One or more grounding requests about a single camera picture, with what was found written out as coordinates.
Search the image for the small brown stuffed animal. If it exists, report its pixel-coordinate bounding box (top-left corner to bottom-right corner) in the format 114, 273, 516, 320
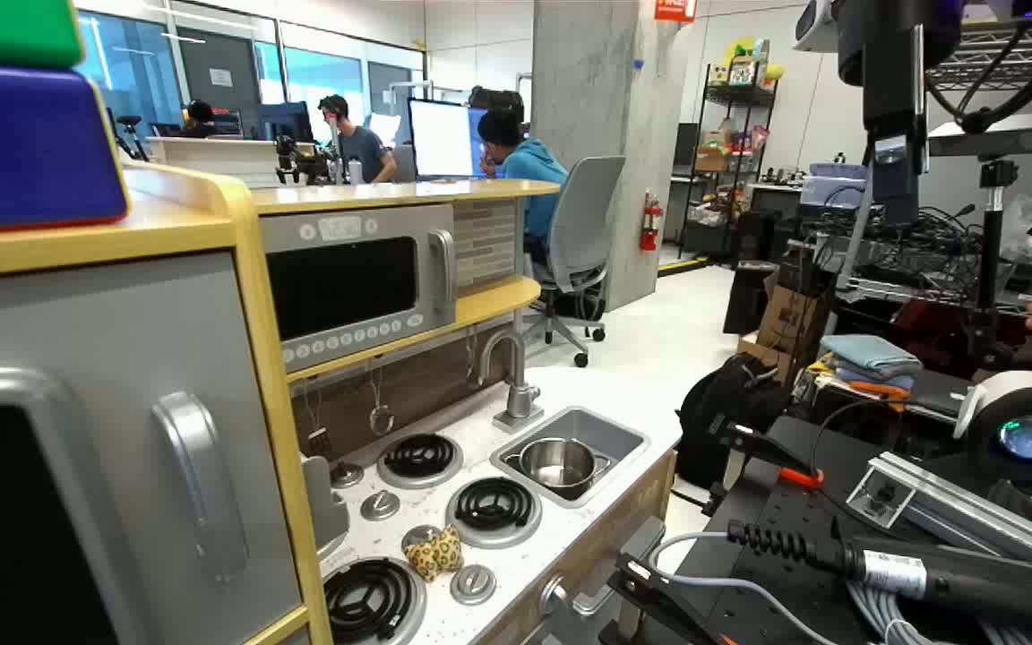
401, 525, 470, 586

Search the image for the small silver metal pot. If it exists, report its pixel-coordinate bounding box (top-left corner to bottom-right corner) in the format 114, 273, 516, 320
516, 434, 603, 494

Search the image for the black coil stove burner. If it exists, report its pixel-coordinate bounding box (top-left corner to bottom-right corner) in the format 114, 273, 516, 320
441, 473, 546, 553
373, 431, 467, 490
323, 553, 430, 645

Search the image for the grey stove knob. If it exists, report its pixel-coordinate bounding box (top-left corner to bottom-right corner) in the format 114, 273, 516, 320
358, 489, 406, 525
443, 564, 502, 611
325, 455, 368, 490

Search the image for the silver toy faucet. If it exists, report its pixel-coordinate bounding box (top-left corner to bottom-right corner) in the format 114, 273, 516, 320
472, 326, 548, 434

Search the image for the grey office chair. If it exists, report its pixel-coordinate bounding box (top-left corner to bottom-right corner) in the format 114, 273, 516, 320
523, 153, 626, 369

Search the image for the grey toy sink basin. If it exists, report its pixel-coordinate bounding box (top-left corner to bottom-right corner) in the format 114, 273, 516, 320
486, 406, 649, 505

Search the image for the person in blue shirt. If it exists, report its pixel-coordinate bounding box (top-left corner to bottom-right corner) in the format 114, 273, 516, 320
472, 91, 573, 268

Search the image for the red fire extinguisher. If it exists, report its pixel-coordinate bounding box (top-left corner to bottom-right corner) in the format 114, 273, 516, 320
634, 189, 665, 253

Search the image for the grey toy microwave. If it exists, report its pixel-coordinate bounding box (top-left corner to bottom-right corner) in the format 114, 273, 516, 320
258, 206, 464, 376

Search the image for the white monitor screen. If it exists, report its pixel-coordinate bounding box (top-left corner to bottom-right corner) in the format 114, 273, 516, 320
406, 98, 480, 182

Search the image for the black backpack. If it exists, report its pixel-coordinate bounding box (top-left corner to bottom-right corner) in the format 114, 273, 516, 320
675, 355, 793, 494

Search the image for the person in grey shirt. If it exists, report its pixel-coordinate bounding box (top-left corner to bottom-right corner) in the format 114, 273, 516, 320
314, 93, 406, 185

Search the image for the brown cardboard box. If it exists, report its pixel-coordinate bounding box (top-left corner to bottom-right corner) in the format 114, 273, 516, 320
735, 281, 833, 385

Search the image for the black storage shelf rack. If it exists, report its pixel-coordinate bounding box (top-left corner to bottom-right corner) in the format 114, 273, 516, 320
675, 36, 785, 263

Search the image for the black clamp tool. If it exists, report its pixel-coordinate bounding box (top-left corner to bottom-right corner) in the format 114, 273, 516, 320
606, 550, 723, 645

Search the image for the blue translucent storage bin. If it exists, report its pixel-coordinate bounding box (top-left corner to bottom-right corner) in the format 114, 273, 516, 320
794, 158, 873, 216

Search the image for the wooden toy kitchen unit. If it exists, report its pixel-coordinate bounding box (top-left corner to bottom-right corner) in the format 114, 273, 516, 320
0, 158, 683, 645

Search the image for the folded teal cloth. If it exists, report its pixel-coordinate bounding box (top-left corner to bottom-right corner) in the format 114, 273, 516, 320
819, 330, 929, 387

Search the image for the grey toy oven door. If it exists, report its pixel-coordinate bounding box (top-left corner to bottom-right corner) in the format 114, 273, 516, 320
0, 249, 307, 645

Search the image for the silver aluminium extrusion bar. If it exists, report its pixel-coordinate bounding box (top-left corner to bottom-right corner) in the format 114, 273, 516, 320
843, 448, 1032, 574

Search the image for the blue plastic bin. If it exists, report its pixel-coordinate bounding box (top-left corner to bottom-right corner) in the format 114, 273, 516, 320
0, 62, 133, 233

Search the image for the green plastic block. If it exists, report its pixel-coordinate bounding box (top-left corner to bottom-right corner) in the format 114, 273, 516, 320
0, 0, 87, 72

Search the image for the metal hanging ring hook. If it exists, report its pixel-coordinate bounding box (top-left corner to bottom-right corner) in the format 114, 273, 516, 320
362, 369, 401, 440

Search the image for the red handled black clamp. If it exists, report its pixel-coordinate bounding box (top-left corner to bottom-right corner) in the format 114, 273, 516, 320
714, 418, 833, 498

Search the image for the white cable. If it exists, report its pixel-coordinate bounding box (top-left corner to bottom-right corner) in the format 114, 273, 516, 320
642, 528, 811, 645

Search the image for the black ribbed cable connector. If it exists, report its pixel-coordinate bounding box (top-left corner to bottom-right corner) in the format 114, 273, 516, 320
720, 520, 1032, 634

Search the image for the black camera on stand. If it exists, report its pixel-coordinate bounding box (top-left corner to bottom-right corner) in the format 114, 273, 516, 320
926, 108, 1032, 316

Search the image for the wire shelf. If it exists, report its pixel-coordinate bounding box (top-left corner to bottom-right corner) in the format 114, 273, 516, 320
926, 12, 1032, 114

